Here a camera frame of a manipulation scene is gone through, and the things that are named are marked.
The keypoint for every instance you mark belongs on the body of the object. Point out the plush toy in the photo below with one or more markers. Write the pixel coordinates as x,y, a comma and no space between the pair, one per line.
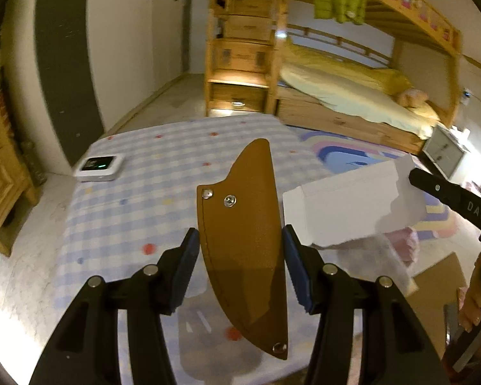
413,97

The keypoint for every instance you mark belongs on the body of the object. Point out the white electronic device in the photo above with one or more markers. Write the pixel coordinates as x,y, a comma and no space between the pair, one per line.
98,167

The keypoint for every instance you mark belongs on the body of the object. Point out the checked tablecloth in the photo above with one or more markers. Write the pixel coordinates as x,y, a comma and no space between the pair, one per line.
136,208

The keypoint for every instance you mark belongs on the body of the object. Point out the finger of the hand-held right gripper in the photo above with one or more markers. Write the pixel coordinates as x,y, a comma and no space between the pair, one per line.
457,198

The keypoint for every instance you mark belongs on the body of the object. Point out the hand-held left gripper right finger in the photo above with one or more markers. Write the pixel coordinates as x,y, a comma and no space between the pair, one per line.
296,272

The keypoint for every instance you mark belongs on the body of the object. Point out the yellow bedding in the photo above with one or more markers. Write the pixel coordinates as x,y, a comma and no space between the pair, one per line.
344,84

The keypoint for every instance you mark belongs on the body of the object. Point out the clear crinkled plastic wrap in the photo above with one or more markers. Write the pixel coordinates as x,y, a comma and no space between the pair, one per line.
372,260

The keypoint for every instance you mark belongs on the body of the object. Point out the white cardboard box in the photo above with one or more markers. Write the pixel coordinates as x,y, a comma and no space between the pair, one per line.
336,208

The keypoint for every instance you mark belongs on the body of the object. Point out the wooden bunk bed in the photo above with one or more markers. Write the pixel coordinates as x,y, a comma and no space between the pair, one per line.
344,124

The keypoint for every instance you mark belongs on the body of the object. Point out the brown leather knife sheath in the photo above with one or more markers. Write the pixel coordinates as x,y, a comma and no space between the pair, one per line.
244,208

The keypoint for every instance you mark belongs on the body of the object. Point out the white wardrobe with black panel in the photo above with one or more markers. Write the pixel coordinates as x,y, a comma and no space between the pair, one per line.
132,48

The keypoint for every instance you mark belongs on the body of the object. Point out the pink pouf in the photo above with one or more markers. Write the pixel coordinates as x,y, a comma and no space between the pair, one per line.
405,244

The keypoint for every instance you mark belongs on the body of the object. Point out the wooden cabinet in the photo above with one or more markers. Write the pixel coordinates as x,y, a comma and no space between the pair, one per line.
0,192

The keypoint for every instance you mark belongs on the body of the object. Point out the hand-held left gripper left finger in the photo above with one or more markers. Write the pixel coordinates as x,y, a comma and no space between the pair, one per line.
184,272

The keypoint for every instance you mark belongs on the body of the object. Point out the pastel rug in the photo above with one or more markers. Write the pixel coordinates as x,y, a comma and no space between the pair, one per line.
344,156

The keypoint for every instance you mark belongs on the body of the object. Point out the white nightstand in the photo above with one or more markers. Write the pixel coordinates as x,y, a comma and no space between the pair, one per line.
445,152

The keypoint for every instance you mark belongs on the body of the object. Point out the wooden stair drawers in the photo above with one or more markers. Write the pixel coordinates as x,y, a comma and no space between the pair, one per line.
240,64

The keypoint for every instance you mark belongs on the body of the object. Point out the person's right hand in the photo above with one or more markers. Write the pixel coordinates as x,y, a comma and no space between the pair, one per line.
473,300

